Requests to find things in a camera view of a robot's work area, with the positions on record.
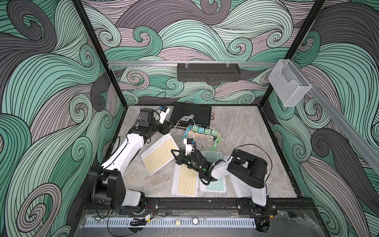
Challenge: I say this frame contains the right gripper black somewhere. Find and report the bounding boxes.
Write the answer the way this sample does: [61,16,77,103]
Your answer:
[171,149,203,175]

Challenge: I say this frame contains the yellow keyboard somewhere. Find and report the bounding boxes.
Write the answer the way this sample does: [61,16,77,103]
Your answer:
[141,134,179,176]
[171,164,199,198]

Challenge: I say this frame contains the white cable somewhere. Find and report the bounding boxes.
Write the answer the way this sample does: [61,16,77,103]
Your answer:
[174,114,196,128]

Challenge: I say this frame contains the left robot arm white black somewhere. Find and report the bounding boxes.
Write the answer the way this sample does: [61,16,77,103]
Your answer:
[87,120,171,210]

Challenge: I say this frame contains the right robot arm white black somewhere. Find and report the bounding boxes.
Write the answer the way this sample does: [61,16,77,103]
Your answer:
[171,149,268,207]

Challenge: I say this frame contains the green keyboard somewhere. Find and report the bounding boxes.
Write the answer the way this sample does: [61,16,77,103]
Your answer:
[199,150,228,193]

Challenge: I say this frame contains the white keyboard far right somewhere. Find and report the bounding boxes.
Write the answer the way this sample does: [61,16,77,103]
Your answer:
[223,174,252,198]

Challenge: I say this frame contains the wooden power strip green plugs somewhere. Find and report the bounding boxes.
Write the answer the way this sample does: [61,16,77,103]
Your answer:
[188,125,221,141]

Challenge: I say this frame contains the black flat box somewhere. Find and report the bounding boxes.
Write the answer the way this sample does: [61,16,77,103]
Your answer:
[169,102,213,128]

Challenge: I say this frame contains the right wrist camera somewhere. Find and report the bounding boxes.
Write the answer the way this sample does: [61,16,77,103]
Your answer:
[184,138,195,156]

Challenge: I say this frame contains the teal bundled cable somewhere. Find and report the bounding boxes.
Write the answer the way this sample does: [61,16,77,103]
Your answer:
[181,125,193,140]

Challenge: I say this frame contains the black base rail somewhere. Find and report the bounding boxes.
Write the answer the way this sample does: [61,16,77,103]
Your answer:
[79,197,317,216]

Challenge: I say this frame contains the black wall tray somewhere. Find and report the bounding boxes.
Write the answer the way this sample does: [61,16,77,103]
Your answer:
[177,63,241,83]

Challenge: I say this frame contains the aluminium wall rail back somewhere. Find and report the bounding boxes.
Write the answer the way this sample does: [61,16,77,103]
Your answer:
[107,60,279,69]

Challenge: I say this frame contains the aluminium wall rail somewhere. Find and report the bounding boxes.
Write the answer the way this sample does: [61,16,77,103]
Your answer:
[107,60,279,69]
[293,62,379,172]

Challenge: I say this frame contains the white slotted cable duct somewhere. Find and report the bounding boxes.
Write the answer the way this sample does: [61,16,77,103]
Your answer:
[84,217,256,229]

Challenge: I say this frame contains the clear acrylic wall holder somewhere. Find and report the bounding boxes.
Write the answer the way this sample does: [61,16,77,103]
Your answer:
[268,59,311,107]

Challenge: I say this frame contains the aluminium wall rail right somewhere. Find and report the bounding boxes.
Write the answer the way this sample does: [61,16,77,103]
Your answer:
[293,62,379,172]

